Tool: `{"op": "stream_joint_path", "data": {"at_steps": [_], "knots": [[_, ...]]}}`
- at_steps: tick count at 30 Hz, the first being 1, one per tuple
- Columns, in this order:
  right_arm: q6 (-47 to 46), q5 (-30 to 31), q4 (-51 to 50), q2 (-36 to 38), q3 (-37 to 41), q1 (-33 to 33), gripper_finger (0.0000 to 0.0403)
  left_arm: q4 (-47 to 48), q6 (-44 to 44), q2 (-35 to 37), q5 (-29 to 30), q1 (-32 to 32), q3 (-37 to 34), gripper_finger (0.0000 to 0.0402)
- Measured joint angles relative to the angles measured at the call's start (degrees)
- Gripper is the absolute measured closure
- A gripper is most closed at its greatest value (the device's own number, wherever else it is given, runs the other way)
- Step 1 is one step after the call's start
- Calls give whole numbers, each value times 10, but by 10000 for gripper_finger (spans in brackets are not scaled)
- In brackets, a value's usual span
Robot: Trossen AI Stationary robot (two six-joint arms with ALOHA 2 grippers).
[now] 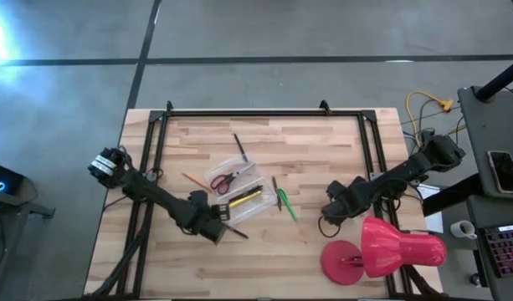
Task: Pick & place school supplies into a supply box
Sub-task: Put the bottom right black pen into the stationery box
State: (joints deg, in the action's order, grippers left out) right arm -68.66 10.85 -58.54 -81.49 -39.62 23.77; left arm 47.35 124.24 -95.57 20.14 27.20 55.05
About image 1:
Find orange pencil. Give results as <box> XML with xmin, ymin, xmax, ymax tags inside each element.
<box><xmin>181</xmin><ymin>171</ymin><xmax>213</xmax><ymax>192</ymax></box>

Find yellow highlighter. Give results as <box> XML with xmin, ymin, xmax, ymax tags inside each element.
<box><xmin>228</xmin><ymin>190</ymin><xmax>264</xmax><ymax>209</ymax></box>

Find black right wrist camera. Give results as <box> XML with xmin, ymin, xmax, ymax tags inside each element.
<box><xmin>326</xmin><ymin>180</ymin><xmax>346</xmax><ymax>201</ymax></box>

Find black device with blue light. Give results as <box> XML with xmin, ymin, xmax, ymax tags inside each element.
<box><xmin>0</xmin><ymin>160</ymin><xmax>25</xmax><ymax>196</ymax></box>

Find white mug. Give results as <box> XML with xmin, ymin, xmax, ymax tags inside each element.
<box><xmin>449</xmin><ymin>218</ymin><xmax>479</xmax><ymax>241</ymax></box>

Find grey cart top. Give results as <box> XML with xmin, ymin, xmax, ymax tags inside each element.
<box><xmin>456</xmin><ymin>85</ymin><xmax>513</xmax><ymax>201</ymax></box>

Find grey desk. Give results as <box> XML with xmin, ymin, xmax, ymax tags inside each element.
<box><xmin>466</xmin><ymin>195</ymin><xmax>513</xmax><ymax>301</ymax></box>

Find black keyboard with pink keys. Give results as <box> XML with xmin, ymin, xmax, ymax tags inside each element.
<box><xmin>480</xmin><ymin>223</ymin><xmax>513</xmax><ymax>279</ymax></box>

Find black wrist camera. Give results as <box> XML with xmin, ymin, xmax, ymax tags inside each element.
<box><xmin>326</xmin><ymin>180</ymin><xmax>346</xmax><ymax>201</ymax></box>
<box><xmin>188</xmin><ymin>190</ymin><xmax>212</xmax><ymax>207</ymax></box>

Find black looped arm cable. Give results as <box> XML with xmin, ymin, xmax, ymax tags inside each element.
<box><xmin>316</xmin><ymin>215</ymin><xmax>343</xmax><ymax>239</ymax></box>

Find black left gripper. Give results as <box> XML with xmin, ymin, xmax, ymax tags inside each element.
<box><xmin>195</xmin><ymin>202</ymin><xmax>232</xmax><ymax>222</ymax></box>

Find black smartphone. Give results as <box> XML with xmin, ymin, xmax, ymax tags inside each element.
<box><xmin>486</xmin><ymin>150</ymin><xmax>513</xmax><ymax>195</ymax></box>

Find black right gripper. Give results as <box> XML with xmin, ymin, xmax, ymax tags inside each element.
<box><xmin>321</xmin><ymin>175</ymin><xmax>370</xmax><ymax>227</ymax></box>

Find black pen with grey tip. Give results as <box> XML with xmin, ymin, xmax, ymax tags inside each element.
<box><xmin>233</xmin><ymin>132</ymin><xmax>249</xmax><ymax>163</ymax></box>

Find dark grey mechanical pencil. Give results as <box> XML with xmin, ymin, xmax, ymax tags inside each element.
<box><xmin>271</xmin><ymin>176</ymin><xmax>283</xmax><ymax>212</ymax></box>

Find black pole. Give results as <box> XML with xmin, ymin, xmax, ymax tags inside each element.
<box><xmin>475</xmin><ymin>55</ymin><xmax>513</xmax><ymax>103</ymax></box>

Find grey device stand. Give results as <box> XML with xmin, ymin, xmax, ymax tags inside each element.
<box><xmin>0</xmin><ymin>175</ymin><xmax>56</xmax><ymax>222</ymax></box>

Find yellow power cable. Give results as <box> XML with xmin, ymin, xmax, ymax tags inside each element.
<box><xmin>404</xmin><ymin>89</ymin><xmax>455</xmax><ymax>148</ymax></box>

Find clear plastic supply box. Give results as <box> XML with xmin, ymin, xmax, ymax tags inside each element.
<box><xmin>203</xmin><ymin>153</ymin><xmax>279</xmax><ymax>227</ymax></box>

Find red-handled scissors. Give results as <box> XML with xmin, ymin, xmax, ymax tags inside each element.
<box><xmin>209</xmin><ymin>162</ymin><xmax>256</xmax><ymax>196</ymax></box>

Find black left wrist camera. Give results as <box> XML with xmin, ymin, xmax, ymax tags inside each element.
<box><xmin>188</xmin><ymin>190</ymin><xmax>212</xmax><ymax>207</ymax></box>

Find black aluminium table frame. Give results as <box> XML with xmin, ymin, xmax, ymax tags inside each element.
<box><xmin>113</xmin><ymin>99</ymin><xmax>413</xmax><ymax>300</ymax></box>

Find green pen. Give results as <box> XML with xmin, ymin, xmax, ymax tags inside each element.
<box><xmin>275</xmin><ymin>187</ymin><xmax>300</xmax><ymax>223</ymax></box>

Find red desk lamp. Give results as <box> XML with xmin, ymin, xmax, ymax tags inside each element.
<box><xmin>320</xmin><ymin>215</ymin><xmax>449</xmax><ymax>287</ymax></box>

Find white paper sheet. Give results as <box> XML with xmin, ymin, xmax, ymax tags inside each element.
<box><xmin>413</xmin><ymin>182</ymin><xmax>445</xmax><ymax>235</ymax></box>

